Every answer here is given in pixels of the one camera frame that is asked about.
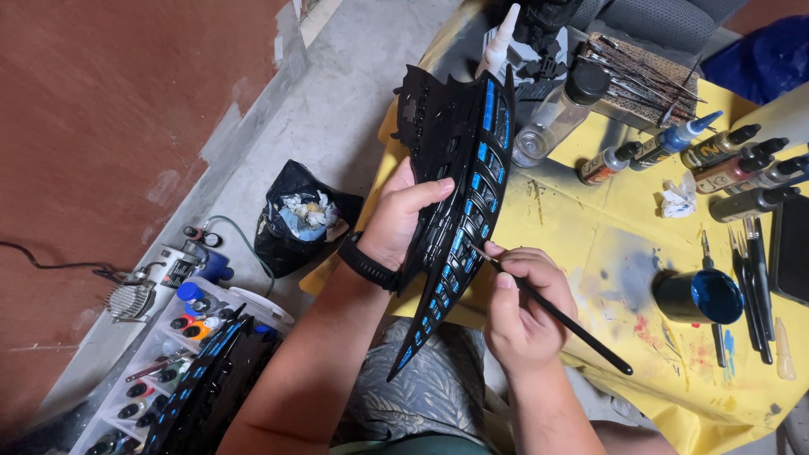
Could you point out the person's grey leaf-patterned shorts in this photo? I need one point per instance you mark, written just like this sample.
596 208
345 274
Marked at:
430 385

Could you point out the white nozzle glue bottle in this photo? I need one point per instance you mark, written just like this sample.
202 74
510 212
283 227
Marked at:
496 44

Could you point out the dark capped paint dropper bottle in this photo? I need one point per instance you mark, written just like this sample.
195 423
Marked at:
768 148

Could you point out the small silver air compressor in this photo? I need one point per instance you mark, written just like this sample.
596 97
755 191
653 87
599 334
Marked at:
158 272

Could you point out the brown speckled block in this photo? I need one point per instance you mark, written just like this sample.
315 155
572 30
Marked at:
638 107

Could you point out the blue paint dropper bottle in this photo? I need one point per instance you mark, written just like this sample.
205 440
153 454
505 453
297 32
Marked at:
670 142

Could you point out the pile of thin metal tools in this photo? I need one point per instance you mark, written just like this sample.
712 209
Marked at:
638 76

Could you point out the brown label paint dropper bottle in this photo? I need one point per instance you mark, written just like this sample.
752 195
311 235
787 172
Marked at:
603 167

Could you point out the yellow paint-stained table cover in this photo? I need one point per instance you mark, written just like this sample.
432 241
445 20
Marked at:
626 208

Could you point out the gold paint dropper bottle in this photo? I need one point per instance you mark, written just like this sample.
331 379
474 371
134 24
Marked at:
714 150

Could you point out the person's right hand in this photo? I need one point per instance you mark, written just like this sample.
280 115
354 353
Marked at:
531 316

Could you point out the blue plastic bag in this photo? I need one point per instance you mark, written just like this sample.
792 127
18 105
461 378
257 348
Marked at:
765 57

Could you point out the black wrist watch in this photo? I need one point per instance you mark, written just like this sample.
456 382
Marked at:
366 265

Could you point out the copper paint dropper bottle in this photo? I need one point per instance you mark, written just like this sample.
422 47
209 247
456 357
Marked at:
727 175

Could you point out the black garbage bag with tissues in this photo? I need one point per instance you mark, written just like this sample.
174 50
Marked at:
297 227

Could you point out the crumpled stained tissue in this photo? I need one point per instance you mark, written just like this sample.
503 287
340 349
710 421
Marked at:
677 199

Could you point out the clear bottle with black cap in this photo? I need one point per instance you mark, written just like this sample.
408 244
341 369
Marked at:
550 120

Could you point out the person's left hand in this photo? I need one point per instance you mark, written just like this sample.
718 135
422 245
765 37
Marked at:
392 221

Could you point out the black model figure on stand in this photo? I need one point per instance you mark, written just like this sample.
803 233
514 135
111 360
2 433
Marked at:
543 38

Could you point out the white cylinder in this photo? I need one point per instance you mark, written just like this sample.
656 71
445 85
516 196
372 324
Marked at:
777 117

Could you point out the black paint dropper bottle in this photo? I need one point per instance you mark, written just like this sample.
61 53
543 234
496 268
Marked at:
746 205

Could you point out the silver paint dropper bottle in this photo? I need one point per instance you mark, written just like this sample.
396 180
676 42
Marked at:
777 174

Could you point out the black tablet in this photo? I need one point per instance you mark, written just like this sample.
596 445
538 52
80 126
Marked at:
793 253

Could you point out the grey fabric chair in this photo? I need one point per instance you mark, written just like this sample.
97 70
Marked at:
657 22

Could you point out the dark cup of blue paint water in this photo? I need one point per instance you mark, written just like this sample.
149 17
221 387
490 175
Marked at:
689 300

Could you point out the black model wing blue accents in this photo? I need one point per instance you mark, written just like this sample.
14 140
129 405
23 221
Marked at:
452 151
215 392

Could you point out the clear organizer box of paints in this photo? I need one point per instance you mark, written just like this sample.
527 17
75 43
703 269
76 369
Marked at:
151 385

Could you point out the translucent plastic pipette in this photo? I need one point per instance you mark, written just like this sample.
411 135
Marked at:
785 354

